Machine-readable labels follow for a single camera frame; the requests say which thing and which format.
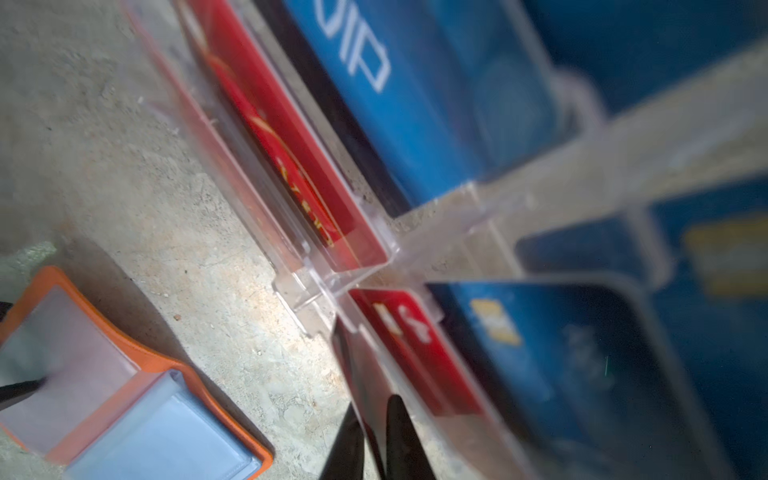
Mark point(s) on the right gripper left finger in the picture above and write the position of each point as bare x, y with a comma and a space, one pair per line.
346, 457

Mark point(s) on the red vip card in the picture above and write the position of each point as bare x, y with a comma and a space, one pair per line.
401, 320
258, 92

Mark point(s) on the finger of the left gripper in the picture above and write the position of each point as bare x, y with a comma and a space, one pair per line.
15, 393

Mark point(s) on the orange card holder wallet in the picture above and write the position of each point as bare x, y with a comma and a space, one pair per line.
104, 406

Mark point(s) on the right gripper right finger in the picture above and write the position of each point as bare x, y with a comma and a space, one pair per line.
405, 455

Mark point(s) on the right clear card display stand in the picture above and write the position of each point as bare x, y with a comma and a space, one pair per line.
611, 329

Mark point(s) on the blue VIP card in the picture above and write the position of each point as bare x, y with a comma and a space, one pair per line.
446, 91

